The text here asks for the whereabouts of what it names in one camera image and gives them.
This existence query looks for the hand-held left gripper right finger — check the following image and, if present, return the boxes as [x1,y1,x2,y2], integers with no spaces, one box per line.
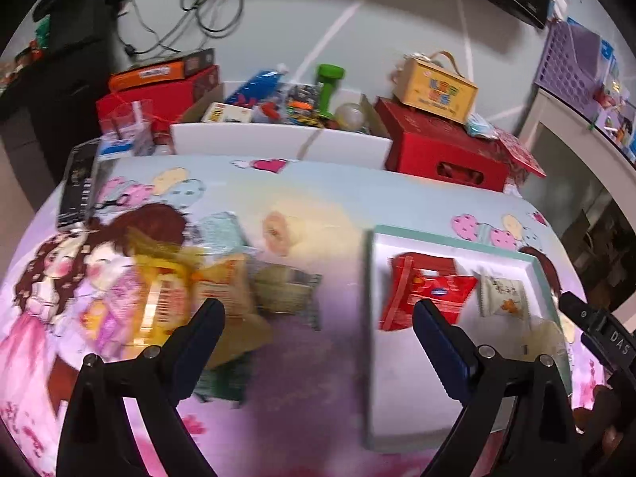
[413,301,582,477]

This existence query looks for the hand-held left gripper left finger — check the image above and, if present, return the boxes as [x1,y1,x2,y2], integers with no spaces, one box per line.
[57,298,227,477]

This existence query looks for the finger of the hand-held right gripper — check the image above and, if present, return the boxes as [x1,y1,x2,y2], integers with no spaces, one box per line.
[559,291,636,373]

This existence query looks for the green-edged clear pastry packet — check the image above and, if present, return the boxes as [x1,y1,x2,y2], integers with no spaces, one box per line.
[191,308,273,408]

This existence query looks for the white tray box green rim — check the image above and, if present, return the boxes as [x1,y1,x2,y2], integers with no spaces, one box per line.
[365,225,572,453]

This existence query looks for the red snack packet white logo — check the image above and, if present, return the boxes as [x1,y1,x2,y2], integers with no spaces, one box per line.
[380,266,478,333]

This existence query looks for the yellow snack packet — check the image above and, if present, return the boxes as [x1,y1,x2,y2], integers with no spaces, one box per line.
[126,229,200,349]

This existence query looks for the white snack packet orange print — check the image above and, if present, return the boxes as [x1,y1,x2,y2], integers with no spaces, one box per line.
[477,271,528,318]

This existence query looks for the dark red ribbed snack packet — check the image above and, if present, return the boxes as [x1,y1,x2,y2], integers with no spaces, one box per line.
[392,253,458,279]

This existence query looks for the green snack packet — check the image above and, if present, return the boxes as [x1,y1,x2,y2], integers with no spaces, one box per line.
[248,263,324,331]

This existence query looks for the person's right hand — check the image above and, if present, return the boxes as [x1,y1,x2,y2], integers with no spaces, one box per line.
[572,386,629,477]

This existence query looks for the pink snack packet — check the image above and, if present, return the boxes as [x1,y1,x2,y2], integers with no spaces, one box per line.
[82,271,145,361]

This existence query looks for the pale teal snack packet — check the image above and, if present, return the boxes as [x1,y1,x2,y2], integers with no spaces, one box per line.
[191,211,252,254]

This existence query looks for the printed blanket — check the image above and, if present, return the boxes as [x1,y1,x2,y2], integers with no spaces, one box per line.
[0,154,609,477]

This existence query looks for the red gift box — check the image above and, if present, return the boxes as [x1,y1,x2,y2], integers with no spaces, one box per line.
[374,97,512,194]

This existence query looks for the red patterned lid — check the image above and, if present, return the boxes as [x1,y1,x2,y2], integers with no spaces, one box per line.
[489,129,547,178]

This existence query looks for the white cardboard box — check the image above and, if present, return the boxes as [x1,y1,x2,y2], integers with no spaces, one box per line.
[170,79,393,172]

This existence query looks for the blue and white packet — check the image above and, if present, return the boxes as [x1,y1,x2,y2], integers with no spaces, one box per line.
[97,136,137,160]

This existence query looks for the white shelf unit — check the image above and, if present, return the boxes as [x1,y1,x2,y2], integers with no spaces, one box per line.
[517,84,636,239]

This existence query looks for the blue tissue pack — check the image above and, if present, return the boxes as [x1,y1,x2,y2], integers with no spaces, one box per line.
[465,113,498,139]

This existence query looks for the small yellow box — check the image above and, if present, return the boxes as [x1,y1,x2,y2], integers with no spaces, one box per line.
[201,103,253,124]

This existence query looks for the clear plastic container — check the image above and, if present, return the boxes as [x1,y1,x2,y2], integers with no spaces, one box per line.
[102,100,156,155]

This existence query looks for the colourful toy set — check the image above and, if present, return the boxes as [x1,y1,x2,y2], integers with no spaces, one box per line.
[591,35,636,160]

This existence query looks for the red and orange boxes stack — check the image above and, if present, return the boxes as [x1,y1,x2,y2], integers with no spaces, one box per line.
[96,66,220,132]

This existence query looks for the clear plastic ball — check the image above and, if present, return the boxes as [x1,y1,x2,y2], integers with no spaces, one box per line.
[334,103,366,132]

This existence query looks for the orange flat box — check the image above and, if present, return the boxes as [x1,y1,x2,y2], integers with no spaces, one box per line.
[109,62,187,91]

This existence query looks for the purple plastic basket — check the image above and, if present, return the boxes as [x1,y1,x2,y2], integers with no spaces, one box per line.
[534,20,604,115]

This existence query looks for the black cabinet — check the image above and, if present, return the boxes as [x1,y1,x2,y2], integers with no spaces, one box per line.
[0,45,115,184]

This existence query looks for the green dumbbell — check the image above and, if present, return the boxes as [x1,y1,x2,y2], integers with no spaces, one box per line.
[313,64,347,119]

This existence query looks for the black monitor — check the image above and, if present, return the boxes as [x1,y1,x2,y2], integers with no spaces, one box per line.
[32,0,111,55]

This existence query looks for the yellow box with handle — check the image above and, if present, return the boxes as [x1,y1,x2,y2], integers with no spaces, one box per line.
[392,50,479,122]

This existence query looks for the black cables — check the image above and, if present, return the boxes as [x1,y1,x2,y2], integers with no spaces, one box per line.
[107,0,244,55]

